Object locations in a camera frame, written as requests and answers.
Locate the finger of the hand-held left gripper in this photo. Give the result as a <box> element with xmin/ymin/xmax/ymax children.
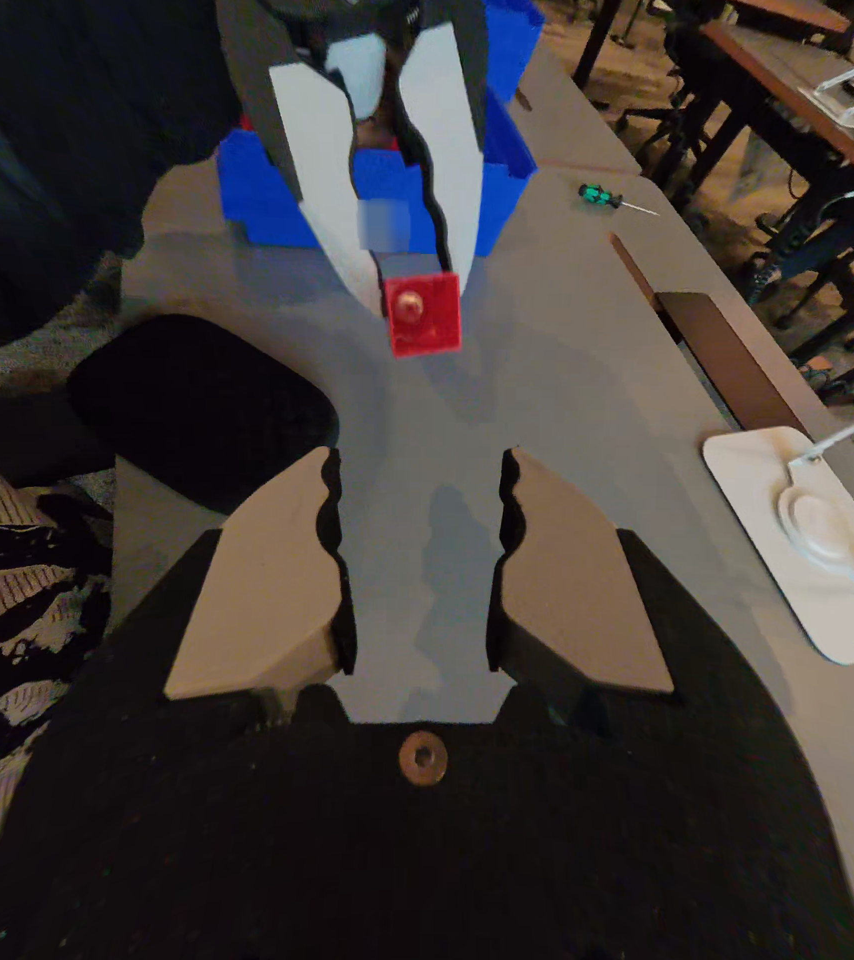
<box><xmin>268</xmin><ymin>62</ymin><xmax>389</xmax><ymax>318</ymax></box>
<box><xmin>396</xmin><ymin>21</ymin><xmax>488</xmax><ymax>288</ymax></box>

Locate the blue bin with white label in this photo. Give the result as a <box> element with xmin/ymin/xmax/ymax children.
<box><xmin>216</xmin><ymin>0</ymin><xmax>549</xmax><ymax>258</ymax></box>

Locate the red single-stud mega block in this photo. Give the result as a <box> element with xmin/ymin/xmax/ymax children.
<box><xmin>381</xmin><ymin>270</ymin><xmax>464</xmax><ymax>360</ymax></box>

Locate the green-handled screwdriver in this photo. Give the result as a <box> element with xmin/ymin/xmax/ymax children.
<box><xmin>576</xmin><ymin>179</ymin><xmax>663</xmax><ymax>222</ymax></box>

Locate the wooden background desk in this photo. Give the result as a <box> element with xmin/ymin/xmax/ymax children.
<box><xmin>696</xmin><ymin>14</ymin><xmax>854</xmax><ymax>228</ymax></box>

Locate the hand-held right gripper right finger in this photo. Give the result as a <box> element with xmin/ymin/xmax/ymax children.
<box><xmin>487</xmin><ymin>447</ymin><xmax>680</xmax><ymax>696</ymax></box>

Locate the person's patterned garment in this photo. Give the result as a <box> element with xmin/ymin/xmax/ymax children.
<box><xmin>0</xmin><ymin>447</ymin><xmax>117</xmax><ymax>904</ymax></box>

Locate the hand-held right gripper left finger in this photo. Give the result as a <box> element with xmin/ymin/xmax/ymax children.
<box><xmin>165</xmin><ymin>447</ymin><xmax>359</xmax><ymax>703</ymax></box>

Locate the black honeycomb rubber pad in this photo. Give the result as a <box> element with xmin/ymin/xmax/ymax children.
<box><xmin>66</xmin><ymin>311</ymin><xmax>342</xmax><ymax>516</ymax></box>

